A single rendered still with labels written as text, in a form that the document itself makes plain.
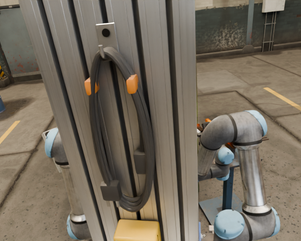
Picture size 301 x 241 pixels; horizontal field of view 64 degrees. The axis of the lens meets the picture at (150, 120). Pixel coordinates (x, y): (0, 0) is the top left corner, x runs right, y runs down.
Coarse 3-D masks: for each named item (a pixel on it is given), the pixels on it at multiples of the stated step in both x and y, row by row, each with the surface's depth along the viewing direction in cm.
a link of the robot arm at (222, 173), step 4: (212, 164) 129; (216, 164) 128; (220, 164) 126; (228, 164) 126; (212, 168) 127; (216, 168) 127; (220, 168) 126; (224, 168) 126; (228, 168) 127; (212, 172) 126; (216, 172) 126; (220, 172) 127; (224, 172) 127; (228, 172) 128; (212, 176) 127; (216, 176) 127; (220, 176) 128; (224, 176) 128; (228, 176) 130; (220, 180) 130; (224, 180) 129
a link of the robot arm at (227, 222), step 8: (216, 216) 102; (224, 216) 100; (232, 216) 99; (240, 216) 98; (216, 224) 98; (224, 224) 97; (232, 224) 96; (240, 224) 95; (248, 224) 97; (216, 232) 98; (224, 232) 95; (232, 232) 93; (240, 232) 94; (248, 232) 96; (216, 240) 100; (224, 240) 96; (232, 240) 95; (240, 240) 96; (248, 240) 97
